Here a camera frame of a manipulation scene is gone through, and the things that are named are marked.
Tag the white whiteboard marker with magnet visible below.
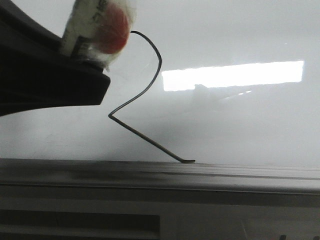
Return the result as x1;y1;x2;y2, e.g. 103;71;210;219
59;0;136;70

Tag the white whiteboard with metal frame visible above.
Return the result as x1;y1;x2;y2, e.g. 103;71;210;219
0;0;320;207

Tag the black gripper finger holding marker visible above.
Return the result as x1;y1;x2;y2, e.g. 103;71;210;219
0;4;111;116

